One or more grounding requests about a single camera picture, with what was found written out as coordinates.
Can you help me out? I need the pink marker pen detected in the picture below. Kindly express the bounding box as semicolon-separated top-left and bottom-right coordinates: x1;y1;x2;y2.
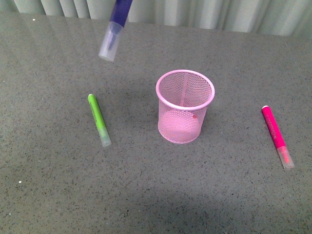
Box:
261;105;294;169

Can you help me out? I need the pink mesh pen cup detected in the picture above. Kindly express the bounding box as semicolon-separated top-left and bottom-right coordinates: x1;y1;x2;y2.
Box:
156;70;215;144

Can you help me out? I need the white vertical curtain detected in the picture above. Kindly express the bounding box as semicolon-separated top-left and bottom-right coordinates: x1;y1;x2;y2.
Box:
0;0;312;39

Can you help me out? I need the purple marker pen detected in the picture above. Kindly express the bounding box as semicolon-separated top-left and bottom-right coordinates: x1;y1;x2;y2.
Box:
98;0;132;61

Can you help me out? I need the green highlighter pen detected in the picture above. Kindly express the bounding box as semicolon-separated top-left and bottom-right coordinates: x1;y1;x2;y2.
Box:
88;94;112;147

